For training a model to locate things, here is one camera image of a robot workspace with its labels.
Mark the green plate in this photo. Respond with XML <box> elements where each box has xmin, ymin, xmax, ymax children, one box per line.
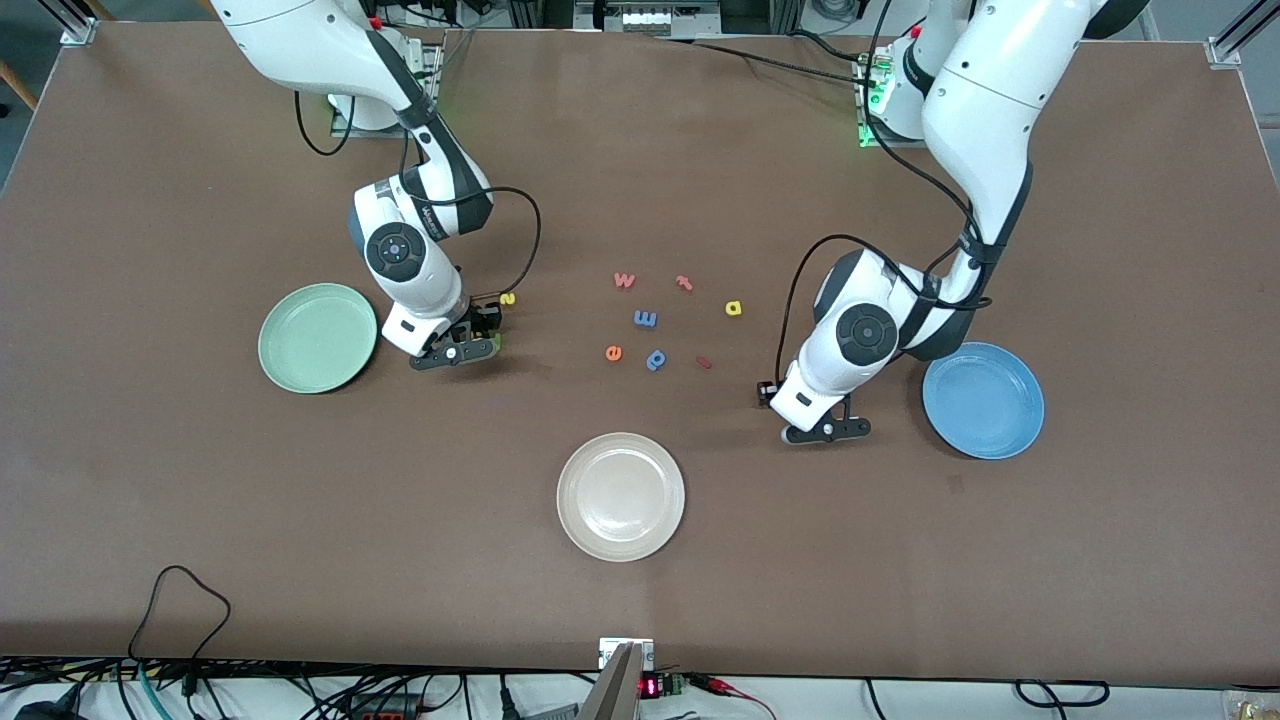
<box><xmin>258</xmin><ymin>283</ymin><xmax>379</xmax><ymax>395</ymax></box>

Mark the beige plate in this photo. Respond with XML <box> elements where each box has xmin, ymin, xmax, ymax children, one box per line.
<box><xmin>556</xmin><ymin>432</ymin><xmax>687</xmax><ymax>563</ymax></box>

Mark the blue plate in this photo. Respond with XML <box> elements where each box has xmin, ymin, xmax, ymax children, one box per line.
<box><xmin>921</xmin><ymin>342</ymin><xmax>1046</xmax><ymax>461</ymax></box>

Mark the red clip lead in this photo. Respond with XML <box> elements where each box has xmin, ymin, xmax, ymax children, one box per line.
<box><xmin>690</xmin><ymin>675</ymin><xmax>777</xmax><ymax>720</ymax></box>

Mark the black device with white lights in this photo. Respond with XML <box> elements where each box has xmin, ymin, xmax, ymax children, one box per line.
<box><xmin>575</xmin><ymin>0</ymin><xmax>721</xmax><ymax>37</ymax></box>

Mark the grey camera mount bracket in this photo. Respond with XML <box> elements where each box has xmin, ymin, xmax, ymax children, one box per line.
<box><xmin>575</xmin><ymin>638</ymin><xmax>657</xmax><ymax>720</ymax></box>

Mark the black cable across table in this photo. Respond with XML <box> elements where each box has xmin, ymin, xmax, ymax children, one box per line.
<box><xmin>650</xmin><ymin>33</ymin><xmax>886</xmax><ymax>91</ymax></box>

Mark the black looped cable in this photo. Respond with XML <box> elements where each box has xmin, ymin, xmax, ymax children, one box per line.
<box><xmin>128</xmin><ymin>565</ymin><xmax>233</xmax><ymax>696</ymax></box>

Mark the black flat cable loop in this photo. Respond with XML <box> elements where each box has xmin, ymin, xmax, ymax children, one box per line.
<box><xmin>1014</xmin><ymin>680</ymin><xmax>1111</xmax><ymax>708</ymax></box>

